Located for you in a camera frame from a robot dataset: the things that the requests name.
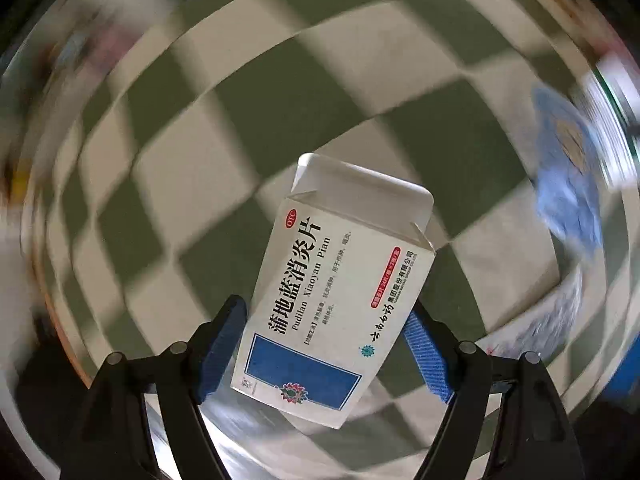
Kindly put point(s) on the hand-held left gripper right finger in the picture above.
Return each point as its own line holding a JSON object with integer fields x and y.
{"x": 425, "y": 355}

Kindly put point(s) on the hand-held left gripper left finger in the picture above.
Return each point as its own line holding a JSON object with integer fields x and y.
{"x": 220, "y": 355}

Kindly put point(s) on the white medicine box blue patch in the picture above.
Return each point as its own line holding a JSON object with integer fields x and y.
{"x": 320, "y": 310}

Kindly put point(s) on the blue crumpled packet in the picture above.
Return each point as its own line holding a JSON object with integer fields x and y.
{"x": 567, "y": 185}

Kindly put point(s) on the green white checkered table mat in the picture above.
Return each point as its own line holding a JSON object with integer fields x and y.
{"x": 350, "y": 110}

